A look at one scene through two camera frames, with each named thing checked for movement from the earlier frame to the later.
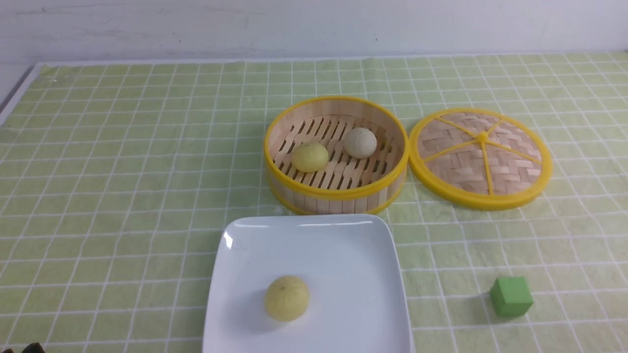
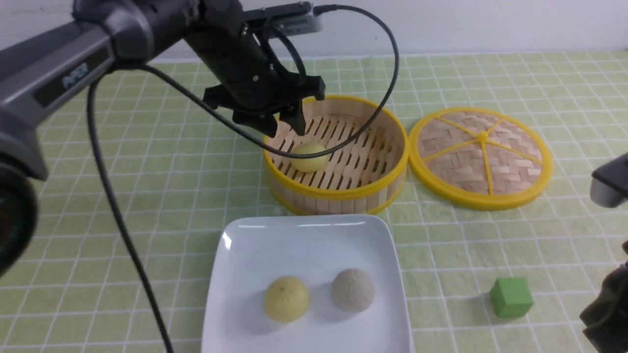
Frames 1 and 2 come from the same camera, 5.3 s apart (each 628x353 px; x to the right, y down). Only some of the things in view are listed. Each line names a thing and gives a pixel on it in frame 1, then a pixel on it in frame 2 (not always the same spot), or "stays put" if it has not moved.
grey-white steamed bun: (360, 142) → (353, 289)
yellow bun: (309, 157) stays put
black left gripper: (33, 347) → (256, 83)
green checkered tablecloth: (117, 179) stays put
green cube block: (511, 296) stays put
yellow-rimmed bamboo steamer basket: (347, 186) stays put
